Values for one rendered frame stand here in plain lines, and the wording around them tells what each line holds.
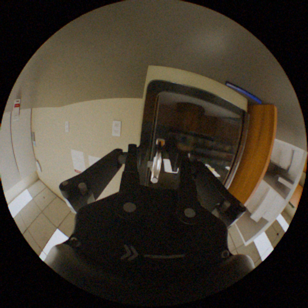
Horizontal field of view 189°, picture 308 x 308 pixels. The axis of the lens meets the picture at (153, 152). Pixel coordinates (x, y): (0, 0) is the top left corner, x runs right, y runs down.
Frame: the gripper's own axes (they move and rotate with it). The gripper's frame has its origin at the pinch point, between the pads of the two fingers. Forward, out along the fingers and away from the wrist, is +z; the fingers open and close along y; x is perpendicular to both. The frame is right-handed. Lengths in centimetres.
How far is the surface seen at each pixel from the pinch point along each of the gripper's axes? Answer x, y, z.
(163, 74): 17.8, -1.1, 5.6
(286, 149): 18, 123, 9
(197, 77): 19.3, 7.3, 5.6
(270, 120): 15.5, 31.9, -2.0
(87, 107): 16, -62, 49
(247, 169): -2.4, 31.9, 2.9
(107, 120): 4, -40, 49
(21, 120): 21, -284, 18
